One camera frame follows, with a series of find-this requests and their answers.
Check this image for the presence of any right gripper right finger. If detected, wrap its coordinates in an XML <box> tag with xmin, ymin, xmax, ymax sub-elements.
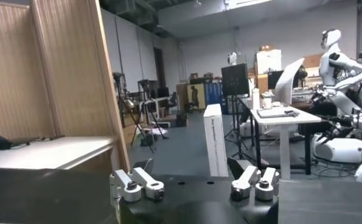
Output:
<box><xmin>228</xmin><ymin>156</ymin><xmax>280</xmax><ymax>201</ymax></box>

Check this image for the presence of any white standing desk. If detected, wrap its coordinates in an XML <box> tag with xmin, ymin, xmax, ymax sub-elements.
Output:
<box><xmin>249</xmin><ymin>106</ymin><xmax>322</xmax><ymax>181</ymax></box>

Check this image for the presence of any white bottle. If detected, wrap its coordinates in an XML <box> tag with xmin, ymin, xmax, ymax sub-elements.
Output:
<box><xmin>251</xmin><ymin>88</ymin><xmax>262</xmax><ymax>111</ymax></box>

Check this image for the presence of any white cup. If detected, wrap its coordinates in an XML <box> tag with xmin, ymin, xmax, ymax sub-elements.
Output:
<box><xmin>260</xmin><ymin>94</ymin><xmax>273</xmax><ymax>109</ymax></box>

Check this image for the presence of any blue cabinet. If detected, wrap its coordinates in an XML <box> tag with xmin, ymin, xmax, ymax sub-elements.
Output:
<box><xmin>204</xmin><ymin>82</ymin><xmax>228</xmax><ymax>115</ymax></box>

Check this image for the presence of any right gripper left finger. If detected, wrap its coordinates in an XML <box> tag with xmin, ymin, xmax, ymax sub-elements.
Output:
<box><xmin>108</xmin><ymin>158</ymin><xmax>165</xmax><ymax>211</ymax></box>

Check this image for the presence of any black tripod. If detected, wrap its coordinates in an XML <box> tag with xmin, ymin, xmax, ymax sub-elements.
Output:
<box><xmin>111</xmin><ymin>72</ymin><xmax>170</xmax><ymax>153</ymax></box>

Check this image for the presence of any tall white cardboard box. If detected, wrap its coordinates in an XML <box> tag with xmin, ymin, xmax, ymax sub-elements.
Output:
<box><xmin>203</xmin><ymin>103</ymin><xmax>229</xmax><ymax>178</ymax></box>

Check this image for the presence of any black monitor on stand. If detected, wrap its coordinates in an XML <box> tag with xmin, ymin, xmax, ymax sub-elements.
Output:
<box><xmin>220</xmin><ymin>62</ymin><xmax>251</xmax><ymax>97</ymax></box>

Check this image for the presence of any white curved panel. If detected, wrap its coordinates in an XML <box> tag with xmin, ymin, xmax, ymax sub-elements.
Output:
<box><xmin>273</xmin><ymin>57</ymin><xmax>306</xmax><ymax>106</ymax></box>

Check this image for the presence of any white rounded robot base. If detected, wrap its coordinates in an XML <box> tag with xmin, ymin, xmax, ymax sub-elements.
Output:
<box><xmin>312</xmin><ymin>133</ymin><xmax>362</xmax><ymax>165</ymax></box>

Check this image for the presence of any white table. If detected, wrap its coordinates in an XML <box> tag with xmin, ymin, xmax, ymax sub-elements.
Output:
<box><xmin>0</xmin><ymin>136</ymin><xmax>115</xmax><ymax>172</ymax></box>

